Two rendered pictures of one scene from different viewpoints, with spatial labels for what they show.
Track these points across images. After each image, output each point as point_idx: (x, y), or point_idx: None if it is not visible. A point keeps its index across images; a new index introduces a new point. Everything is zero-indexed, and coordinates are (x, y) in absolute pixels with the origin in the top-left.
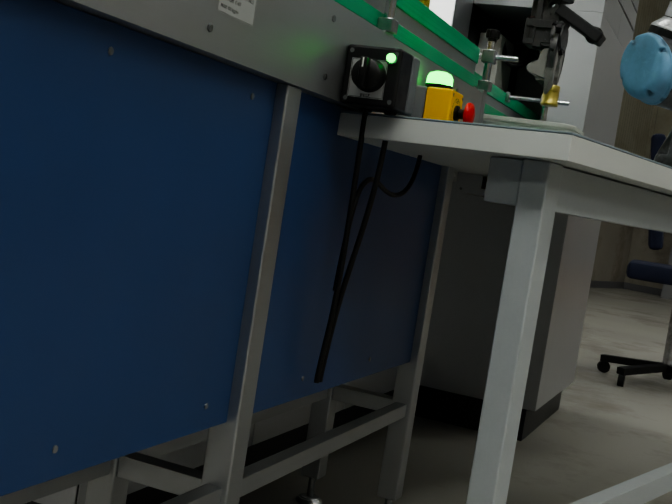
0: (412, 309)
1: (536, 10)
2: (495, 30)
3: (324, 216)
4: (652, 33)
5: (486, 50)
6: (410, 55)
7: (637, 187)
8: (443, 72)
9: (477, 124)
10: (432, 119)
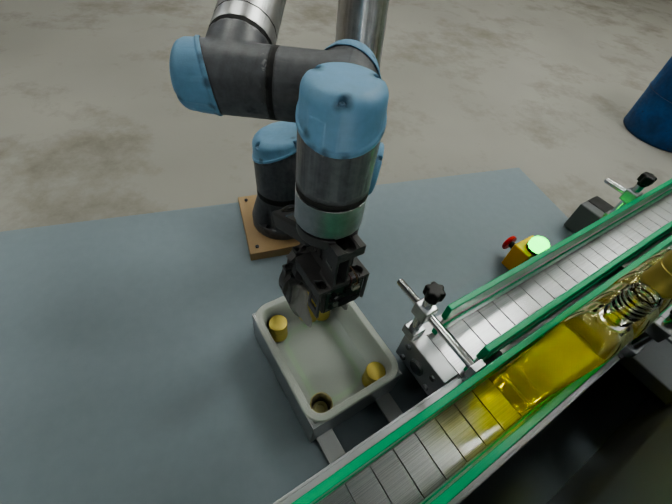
0: None
1: (353, 258)
2: (437, 284)
3: None
4: (381, 143)
5: (434, 305)
6: (589, 199)
7: None
8: (542, 237)
9: (544, 194)
10: (559, 209)
